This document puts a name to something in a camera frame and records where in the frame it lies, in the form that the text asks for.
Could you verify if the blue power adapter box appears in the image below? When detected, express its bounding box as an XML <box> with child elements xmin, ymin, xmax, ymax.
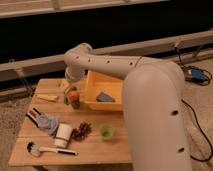
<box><xmin>182</xmin><ymin>67</ymin><xmax>206</xmax><ymax>83</ymax></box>

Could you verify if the wooden folding table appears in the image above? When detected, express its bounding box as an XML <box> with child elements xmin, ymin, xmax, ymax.
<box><xmin>9</xmin><ymin>79</ymin><xmax>131</xmax><ymax>166</ymax></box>

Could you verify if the black cable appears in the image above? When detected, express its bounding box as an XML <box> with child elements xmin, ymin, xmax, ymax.
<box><xmin>173</xmin><ymin>46</ymin><xmax>213</xmax><ymax>164</ymax></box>

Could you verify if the white dish brush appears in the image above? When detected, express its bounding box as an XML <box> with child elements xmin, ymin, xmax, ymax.
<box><xmin>27</xmin><ymin>142</ymin><xmax>78</xmax><ymax>157</ymax></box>

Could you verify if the blue grey sponge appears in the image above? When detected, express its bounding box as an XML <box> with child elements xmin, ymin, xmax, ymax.
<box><xmin>96</xmin><ymin>92</ymin><xmax>115</xmax><ymax>102</ymax></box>

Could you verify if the yellow plastic bin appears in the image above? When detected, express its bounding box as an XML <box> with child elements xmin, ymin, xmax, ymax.
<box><xmin>84</xmin><ymin>71</ymin><xmax>123</xmax><ymax>111</ymax></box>

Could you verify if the red orange apple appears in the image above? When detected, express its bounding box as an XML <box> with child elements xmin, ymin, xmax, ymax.
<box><xmin>67</xmin><ymin>91</ymin><xmax>80</xmax><ymax>102</ymax></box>

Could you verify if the green plastic cup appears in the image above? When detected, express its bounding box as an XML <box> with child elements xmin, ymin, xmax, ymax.
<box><xmin>100</xmin><ymin>124</ymin><xmax>115</xmax><ymax>140</ymax></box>

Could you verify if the dark red grape bunch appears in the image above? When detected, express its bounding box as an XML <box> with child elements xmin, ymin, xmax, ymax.
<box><xmin>71</xmin><ymin>122</ymin><xmax>92</xmax><ymax>141</ymax></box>

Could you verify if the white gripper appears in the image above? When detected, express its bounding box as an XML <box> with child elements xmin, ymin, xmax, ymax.
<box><xmin>59</xmin><ymin>67</ymin><xmax>84</xmax><ymax>90</ymax></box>

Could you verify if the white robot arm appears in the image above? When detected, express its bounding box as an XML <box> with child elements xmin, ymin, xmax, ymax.
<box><xmin>64</xmin><ymin>43</ymin><xmax>192</xmax><ymax>171</ymax></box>

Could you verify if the yellow banana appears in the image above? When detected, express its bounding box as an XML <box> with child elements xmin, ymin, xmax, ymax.
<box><xmin>37</xmin><ymin>94</ymin><xmax>58</xmax><ymax>102</ymax></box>

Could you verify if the green vegetable toy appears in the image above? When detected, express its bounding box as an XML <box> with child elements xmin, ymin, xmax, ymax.
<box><xmin>64</xmin><ymin>86</ymin><xmax>77</xmax><ymax>105</ymax></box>

